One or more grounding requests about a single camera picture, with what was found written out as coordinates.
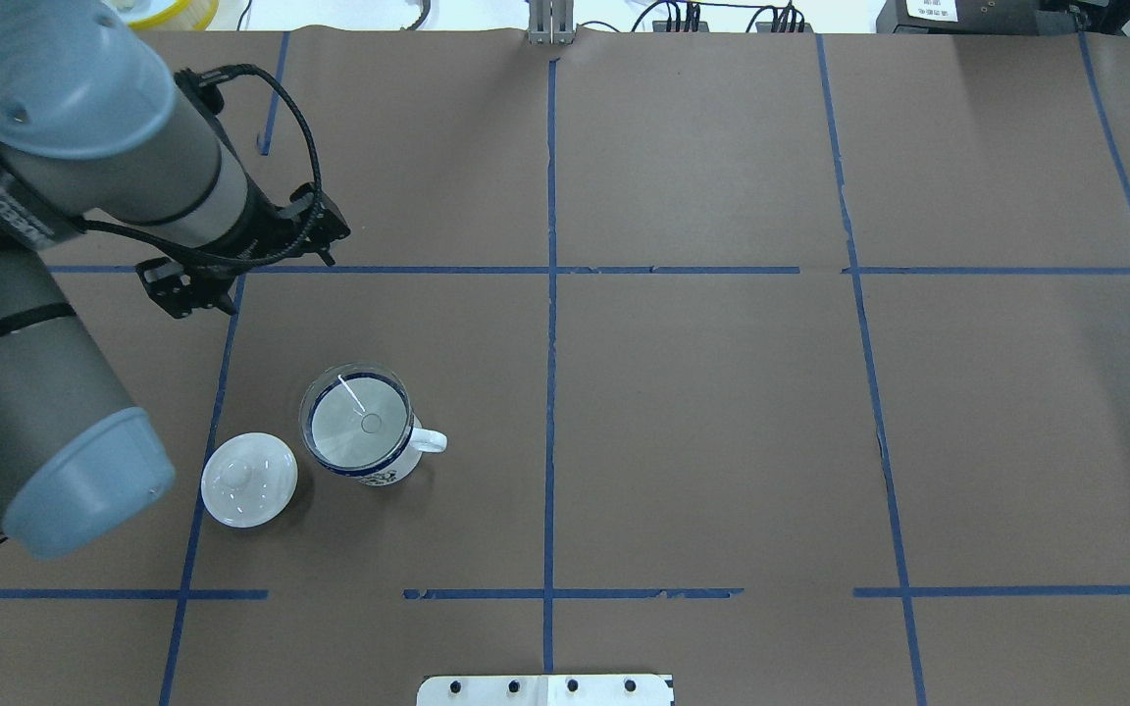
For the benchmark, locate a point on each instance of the white enamel mug blue rim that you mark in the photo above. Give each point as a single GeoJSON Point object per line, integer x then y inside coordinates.
{"type": "Point", "coordinates": [384, 451]}

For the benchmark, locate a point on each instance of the clear plastic funnel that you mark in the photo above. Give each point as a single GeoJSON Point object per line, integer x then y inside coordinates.
{"type": "Point", "coordinates": [357, 417]}

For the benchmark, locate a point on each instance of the yellow tape roll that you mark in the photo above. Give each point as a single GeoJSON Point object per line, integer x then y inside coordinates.
{"type": "Point", "coordinates": [180, 15]}

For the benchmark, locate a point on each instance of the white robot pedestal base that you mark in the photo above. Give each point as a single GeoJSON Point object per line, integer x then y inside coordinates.
{"type": "Point", "coordinates": [577, 689]}

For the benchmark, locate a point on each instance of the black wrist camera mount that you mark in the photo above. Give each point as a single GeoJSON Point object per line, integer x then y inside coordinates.
{"type": "Point", "coordinates": [313, 225]}

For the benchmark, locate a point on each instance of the white ceramic lid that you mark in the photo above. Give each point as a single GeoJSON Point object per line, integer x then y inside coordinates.
{"type": "Point", "coordinates": [249, 480]}

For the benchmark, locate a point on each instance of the aluminium frame post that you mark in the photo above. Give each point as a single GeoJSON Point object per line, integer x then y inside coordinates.
{"type": "Point", "coordinates": [551, 22]}

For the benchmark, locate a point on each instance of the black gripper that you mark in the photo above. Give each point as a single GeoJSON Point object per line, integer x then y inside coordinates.
{"type": "Point", "coordinates": [253, 238]}

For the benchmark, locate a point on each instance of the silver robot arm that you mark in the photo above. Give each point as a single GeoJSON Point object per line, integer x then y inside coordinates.
{"type": "Point", "coordinates": [97, 134]}

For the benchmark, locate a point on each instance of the black desktop computer box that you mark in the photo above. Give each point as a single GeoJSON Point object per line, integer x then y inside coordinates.
{"type": "Point", "coordinates": [1016, 18]}

